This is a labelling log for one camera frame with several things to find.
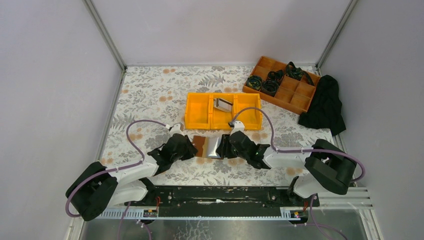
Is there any rolled tie dark orange pattern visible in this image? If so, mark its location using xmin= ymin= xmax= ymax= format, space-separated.
xmin=266 ymin=69 xmax=285 ymax=85

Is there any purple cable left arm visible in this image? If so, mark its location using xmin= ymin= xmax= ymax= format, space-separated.
xmin=64 ymin=119 xmax=176 ymax=219

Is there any brown leather card holder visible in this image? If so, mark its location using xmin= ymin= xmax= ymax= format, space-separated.
xmin=192 ymin=135 xmax=222 ymax=159

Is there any rolled tie green yellow pattern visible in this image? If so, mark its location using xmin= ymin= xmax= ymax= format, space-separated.
xmin=246 ymin=75 xmax=262 ymax=91

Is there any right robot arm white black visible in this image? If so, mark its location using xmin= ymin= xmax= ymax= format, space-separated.
xmin=206 ymin=131 xmax=357 ymax=199

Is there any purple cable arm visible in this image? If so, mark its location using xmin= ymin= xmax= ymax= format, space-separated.
xmin=228 ymin=106 xmax=366 ymax=183
xmin=64 ymin=119 xmax=176 ymax=219

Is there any black cloth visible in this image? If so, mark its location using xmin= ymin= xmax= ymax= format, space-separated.
xmin=298 ymin=75 xmax=347 ymax=136

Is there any rolled tie dark brown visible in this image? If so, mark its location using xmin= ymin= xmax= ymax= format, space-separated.
xmin=260 ymin=80 xmax=280 ymax=97

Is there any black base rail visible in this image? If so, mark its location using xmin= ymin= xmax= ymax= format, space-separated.
xmin=131 ymin=186 xmax=320 ymax=219

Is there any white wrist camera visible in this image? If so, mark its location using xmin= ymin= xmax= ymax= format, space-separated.
xmin=169 ymin=123 xmax=184 ymax=137
xmin=228 ymin=120 xmax=245 ymax=135

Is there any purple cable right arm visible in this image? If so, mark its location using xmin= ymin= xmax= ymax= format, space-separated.
xmin=228 ymin=106 xmax=366 ymax=183

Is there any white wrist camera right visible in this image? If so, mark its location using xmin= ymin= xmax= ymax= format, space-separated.
xmin=228 ymin=120 xmax=245 ymax=135

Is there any yellow plastic bin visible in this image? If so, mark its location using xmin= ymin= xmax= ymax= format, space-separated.
xmin=184 ymin=92 xmax=211 ymax=130
xmin=234 ymin=93 xmax=263 ymax=131
xmin=211 ymin=93 xmax=235 ymax=130

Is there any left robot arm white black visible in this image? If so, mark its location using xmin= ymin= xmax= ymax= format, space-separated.
xmin=65 ymin=133 xmax=198 ymax=222

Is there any loose dark floral tie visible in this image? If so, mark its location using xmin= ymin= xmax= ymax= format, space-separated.
xmin=285 ymin=61 xmax=315 ymax=86

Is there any wooden compartment tray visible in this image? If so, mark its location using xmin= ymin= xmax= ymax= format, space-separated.
xmin=242 ymin=56 xmax=321 ymax=115

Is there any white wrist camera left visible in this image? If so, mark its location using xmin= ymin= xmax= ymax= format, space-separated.
xmin=169 ymin=123 xmax=184 ymax=137

